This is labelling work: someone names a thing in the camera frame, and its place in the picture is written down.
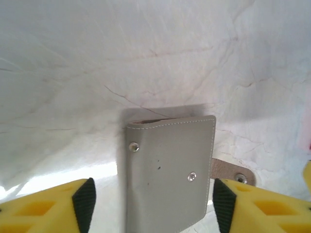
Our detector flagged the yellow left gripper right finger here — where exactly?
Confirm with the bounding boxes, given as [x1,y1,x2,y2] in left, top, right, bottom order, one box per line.
[212,178,311,233]

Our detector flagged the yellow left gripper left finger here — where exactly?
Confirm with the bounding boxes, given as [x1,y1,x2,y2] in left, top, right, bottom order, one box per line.
[0,177,97,233]

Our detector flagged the grey leather card holder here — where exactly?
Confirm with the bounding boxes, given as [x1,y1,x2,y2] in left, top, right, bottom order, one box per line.
[124,115,256,233]

